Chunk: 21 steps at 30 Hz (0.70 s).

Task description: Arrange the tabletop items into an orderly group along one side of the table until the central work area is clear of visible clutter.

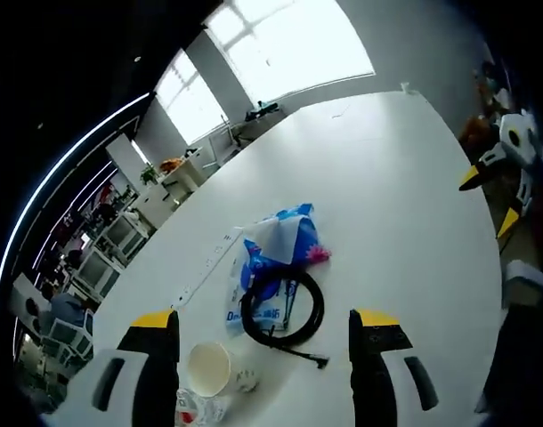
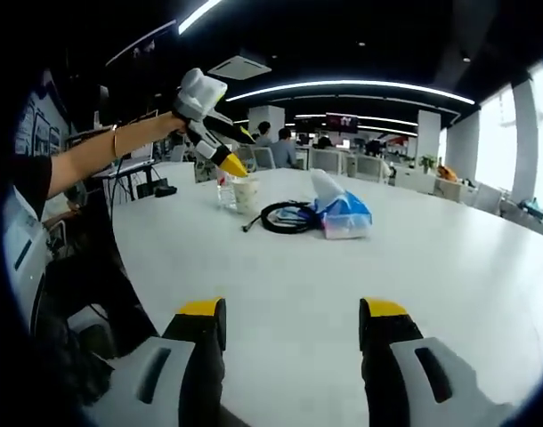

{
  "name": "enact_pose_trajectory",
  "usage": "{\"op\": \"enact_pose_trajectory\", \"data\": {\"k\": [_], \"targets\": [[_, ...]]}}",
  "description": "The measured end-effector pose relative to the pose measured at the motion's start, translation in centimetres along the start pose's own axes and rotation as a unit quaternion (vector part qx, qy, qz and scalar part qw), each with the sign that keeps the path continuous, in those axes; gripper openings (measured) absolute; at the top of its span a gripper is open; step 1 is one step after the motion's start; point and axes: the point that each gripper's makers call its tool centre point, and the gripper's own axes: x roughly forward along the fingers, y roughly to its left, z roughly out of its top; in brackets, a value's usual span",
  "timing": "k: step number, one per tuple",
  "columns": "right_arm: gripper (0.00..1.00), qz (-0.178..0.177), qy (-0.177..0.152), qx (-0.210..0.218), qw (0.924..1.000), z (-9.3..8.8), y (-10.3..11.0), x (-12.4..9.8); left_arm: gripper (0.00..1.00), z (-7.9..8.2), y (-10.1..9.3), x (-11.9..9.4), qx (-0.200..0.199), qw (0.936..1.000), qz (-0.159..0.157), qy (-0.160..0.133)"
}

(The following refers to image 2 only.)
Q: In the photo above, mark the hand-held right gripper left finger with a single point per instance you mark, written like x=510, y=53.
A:
x=156, y=382

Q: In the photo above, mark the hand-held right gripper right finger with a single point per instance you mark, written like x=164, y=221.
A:
x=396, y=382

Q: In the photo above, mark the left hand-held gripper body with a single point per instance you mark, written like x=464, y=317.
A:
x=200, y=91

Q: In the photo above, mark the clear plastic bottle red label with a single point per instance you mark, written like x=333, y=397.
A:
x=227, y=193

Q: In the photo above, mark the white paper cup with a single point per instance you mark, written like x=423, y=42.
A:
x=246, y=195

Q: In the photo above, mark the blue soft tissue pack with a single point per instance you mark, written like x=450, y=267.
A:
x=347, y=213

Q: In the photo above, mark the person's left hand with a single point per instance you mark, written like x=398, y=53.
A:
x=175, y=123

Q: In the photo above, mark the white mesh office chair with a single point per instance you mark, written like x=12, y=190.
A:
x=369, y=169
x=327, y=162
x=263, y=158

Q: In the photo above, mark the ceiling air conditioner vent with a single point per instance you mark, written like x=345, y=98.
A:
x=239, y=67

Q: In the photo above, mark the long ceiling light strip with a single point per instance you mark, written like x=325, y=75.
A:
x=351, y=83
x=198, y=15

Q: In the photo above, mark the white side desk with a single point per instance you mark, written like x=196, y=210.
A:
x=133, y=162

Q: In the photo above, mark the hanging display screen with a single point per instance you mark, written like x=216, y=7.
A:
x=342, y=122

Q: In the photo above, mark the person's dark clothing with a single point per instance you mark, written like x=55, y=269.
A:
x=89, y=284

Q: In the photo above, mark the white table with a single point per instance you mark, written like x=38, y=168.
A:
x=298, y=276

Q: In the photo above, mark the person's black sleeve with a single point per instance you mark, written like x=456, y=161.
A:
x=31, y=182

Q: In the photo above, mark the white worn device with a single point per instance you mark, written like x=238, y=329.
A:
x=24, y=249

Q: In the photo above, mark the green potted plant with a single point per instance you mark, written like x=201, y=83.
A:
x=428, y=163

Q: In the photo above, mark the orange bag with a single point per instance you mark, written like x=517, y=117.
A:
x=447, y=172

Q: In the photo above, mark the wall poster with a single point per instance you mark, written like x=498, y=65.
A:
x=38, y=129

